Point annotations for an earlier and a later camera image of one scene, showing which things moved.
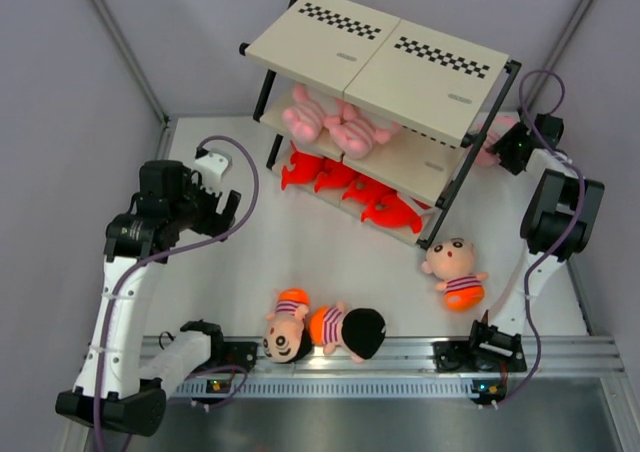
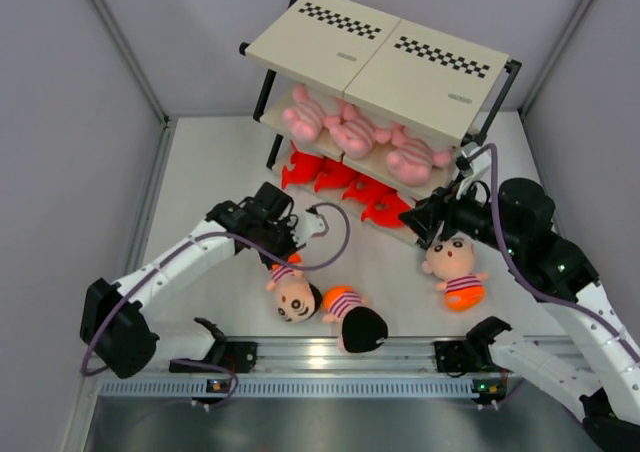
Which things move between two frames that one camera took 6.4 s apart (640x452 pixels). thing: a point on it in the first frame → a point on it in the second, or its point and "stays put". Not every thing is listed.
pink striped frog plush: (305, 118) stays put
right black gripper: (501, 147) → (441, 204)
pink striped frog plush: (498, 124) → (411, 161)
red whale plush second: (334, 175) stays put
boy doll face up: (287, 337) → (296, 300)
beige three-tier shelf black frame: (376, 116) stays put
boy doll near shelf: (451, 261) stays put
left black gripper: (213, 223) → (287, 225)
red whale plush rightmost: (392, 211) stays put
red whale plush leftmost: (306, 167) stays put
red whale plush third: (366, 189) stays put
